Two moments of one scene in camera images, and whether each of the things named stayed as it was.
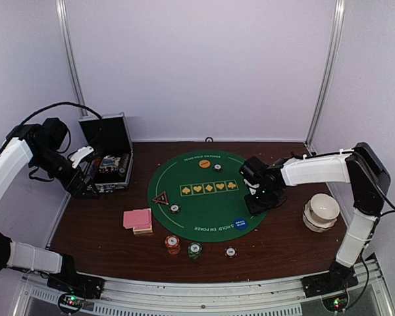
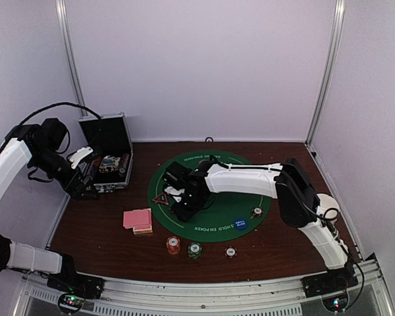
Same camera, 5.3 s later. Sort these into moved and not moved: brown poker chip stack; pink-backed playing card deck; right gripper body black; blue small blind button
Moved: right gripper body black
Not moved: pink-backed playing card deck; brown poker chip stack; blue small blind button
